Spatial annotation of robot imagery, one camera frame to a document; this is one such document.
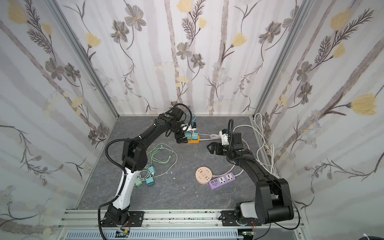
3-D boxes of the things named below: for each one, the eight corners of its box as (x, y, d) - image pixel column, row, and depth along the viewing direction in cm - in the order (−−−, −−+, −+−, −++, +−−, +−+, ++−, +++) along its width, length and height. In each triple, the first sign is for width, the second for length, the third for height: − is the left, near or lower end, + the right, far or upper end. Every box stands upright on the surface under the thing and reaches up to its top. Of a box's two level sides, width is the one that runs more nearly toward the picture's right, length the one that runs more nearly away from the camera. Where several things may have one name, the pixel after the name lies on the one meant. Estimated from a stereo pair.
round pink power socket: (195, 184, 88) (195, 182, 85) (195, 168, 94) (195, 166, 91) (212, 184, 88) (212, 182, 85) (211, 168, 94) (211, 166, 91)
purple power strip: (211, 190, 85) (211, 188, 83) (207, 183, 87) (208, 181, 85) (235, 179, 89) (236, 178, 87) (231, 173, 91) (232, 171, 89)
